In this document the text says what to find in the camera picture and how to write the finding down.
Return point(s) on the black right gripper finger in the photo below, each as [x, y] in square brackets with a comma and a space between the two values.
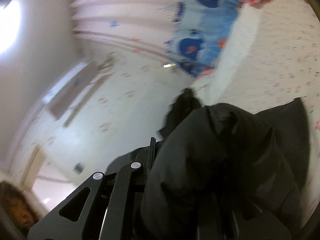
[102, 207]

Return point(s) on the black puffer jacket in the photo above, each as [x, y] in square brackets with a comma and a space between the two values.
[222, 169]

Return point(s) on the person's head dark hair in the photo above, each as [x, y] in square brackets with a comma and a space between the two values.
[18, 209]

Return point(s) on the blue whale pillow near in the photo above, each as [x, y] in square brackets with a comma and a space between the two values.
[196, 49]

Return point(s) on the blue whale pillow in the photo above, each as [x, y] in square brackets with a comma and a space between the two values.
[205, 12]
[196, 49]

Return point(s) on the pink patterned curtain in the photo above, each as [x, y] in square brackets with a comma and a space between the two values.
[141, 26]

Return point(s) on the white floral bed sheet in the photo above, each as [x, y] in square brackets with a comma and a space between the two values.
[271, 58]

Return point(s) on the blue whale pillow far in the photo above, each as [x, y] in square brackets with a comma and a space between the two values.
[205, 12]

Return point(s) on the wall mounted air conditioner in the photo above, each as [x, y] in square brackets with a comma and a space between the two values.
[76, 87]

